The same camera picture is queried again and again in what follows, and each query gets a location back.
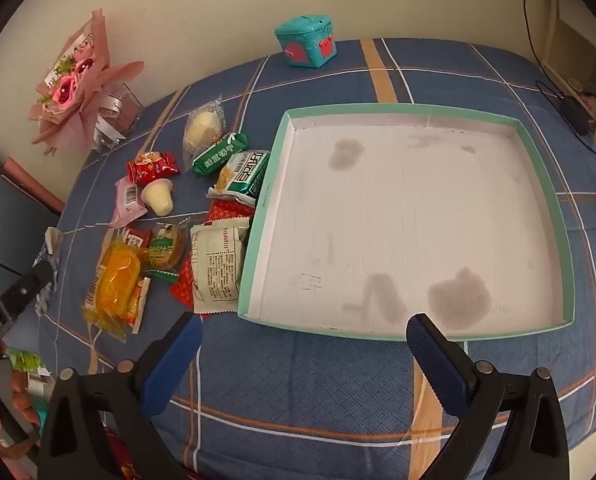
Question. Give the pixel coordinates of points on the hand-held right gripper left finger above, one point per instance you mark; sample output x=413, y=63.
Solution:
x=175, y=360

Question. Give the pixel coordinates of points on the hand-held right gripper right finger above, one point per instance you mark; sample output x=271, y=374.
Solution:
x=435, y=360

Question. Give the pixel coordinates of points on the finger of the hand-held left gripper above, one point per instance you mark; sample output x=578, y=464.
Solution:
x=25, y=291

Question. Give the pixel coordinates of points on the yellow cake packet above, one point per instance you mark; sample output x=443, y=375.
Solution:
x=118, y=275

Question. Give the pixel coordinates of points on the white snack packet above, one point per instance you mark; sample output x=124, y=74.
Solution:
x=218, y=265

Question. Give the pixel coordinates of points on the cookie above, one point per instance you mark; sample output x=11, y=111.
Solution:
x=165, y=247

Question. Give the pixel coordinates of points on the red white milk packet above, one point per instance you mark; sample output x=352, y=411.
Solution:
x=135, y=236

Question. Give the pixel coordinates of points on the pink snack packet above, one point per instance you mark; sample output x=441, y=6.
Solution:
x=128, y=202

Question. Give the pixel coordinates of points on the teal-rimmed white box tray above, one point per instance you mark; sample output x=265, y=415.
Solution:
x=403, y=220

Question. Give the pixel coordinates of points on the large red snack packet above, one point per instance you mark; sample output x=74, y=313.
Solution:
x=230, y=210

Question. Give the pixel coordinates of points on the cream jelly cup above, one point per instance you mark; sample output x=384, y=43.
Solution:
x=159, y=199

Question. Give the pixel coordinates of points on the red candy packet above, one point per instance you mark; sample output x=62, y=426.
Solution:
x=150, y=167

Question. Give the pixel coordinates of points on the white green cracker packet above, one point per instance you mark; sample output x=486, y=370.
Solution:
x=243, y=175

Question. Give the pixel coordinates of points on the dark green snack packet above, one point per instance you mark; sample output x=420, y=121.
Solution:
x=220, y=155

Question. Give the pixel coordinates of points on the clear-wrapped cream bun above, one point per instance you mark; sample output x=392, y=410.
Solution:
x=203, y=127

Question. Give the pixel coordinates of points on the person's left hand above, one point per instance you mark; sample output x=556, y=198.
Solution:
x=22, y=397

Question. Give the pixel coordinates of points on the green printed box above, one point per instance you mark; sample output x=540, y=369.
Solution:
x=28, y=360

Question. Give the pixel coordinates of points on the crumpled blue white paper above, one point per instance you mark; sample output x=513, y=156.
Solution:
x=50, y=250

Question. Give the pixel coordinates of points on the dark screen panel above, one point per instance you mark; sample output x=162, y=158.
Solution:
x=8, y=230

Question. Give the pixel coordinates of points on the blue plaid tablecloth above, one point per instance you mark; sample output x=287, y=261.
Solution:
x=328, y=385

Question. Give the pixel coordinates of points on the clear square vase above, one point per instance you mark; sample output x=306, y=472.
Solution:
x=125, y=115

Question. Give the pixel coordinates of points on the pink flower bouquet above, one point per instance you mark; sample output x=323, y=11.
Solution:
x=73, y=85

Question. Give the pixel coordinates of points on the teal toy box pink hearts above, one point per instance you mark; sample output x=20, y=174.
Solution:
x=303, y=42

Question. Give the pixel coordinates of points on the white wooden furniture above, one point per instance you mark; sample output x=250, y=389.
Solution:
x=553, y=25

